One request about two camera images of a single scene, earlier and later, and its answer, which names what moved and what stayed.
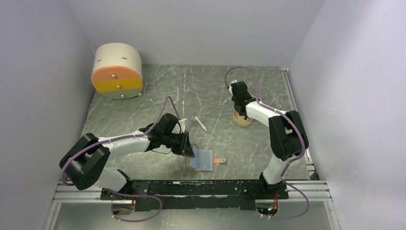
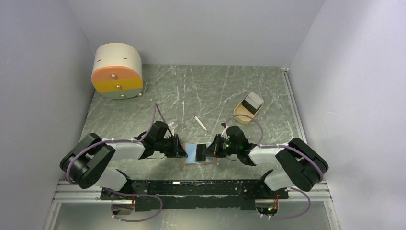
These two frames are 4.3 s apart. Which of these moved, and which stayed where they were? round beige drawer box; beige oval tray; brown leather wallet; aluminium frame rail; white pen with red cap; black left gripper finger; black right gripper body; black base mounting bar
Moved: black right gripper body; brown leather wallet; black left gripper finger
Stayed: black base mounting bar; beige oval tray; round beige drawer box; white pen with red cap; aluminium frame rail
